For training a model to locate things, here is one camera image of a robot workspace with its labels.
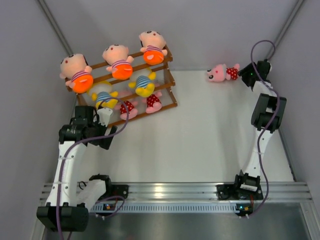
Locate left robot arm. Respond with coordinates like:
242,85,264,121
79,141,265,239
36,106,117,234

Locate pink pig plush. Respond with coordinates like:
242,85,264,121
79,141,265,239
206,63,240,83
142,90,163,114
115,100,138,120

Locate boy doll orange pants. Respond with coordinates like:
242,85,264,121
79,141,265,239
139,30,168,66
102,44,134,80

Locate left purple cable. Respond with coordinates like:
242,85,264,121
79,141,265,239
56,97,130,240

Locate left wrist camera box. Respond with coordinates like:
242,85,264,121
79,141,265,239
97,107,113,126

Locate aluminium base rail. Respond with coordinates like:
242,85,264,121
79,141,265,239
90,182,313,218

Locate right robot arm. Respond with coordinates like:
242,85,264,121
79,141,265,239
216,59,287,202

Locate yellow striped plush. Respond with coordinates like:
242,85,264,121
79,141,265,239
87,80,119,110
128,68,156,98

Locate wooden shelf rack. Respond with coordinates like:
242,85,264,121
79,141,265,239
64,46,178,127

